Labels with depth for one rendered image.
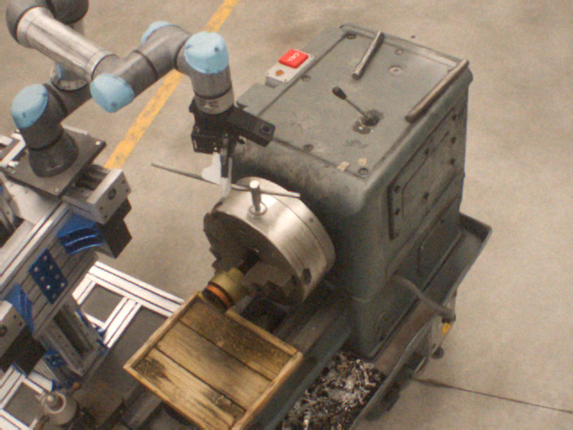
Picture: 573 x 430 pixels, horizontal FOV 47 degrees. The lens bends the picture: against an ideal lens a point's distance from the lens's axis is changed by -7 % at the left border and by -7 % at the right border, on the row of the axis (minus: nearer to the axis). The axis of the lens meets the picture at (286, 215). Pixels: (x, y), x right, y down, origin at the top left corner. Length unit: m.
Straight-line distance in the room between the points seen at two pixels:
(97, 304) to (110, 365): 0.31
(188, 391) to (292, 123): 0.72
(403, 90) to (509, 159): 1.67
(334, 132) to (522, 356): 1.41
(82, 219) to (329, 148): 0.75
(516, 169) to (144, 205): 1.78
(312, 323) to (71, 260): 0.75
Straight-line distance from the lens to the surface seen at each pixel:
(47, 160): 1.98
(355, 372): 2.08
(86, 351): 2.60
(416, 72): 1.88
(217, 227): 1.65
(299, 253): 1.60
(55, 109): 1.91
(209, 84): 1.29
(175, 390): 1.80
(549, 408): 2.71
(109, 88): 1.27
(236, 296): 1.65
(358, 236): 1.65
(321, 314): 1.85
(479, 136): 3.52
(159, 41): 1.33
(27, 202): 2.11
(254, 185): 1.53
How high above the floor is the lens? 2.43
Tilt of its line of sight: 49 degrees down
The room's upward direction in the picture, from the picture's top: 12 degrees counter-clockwise
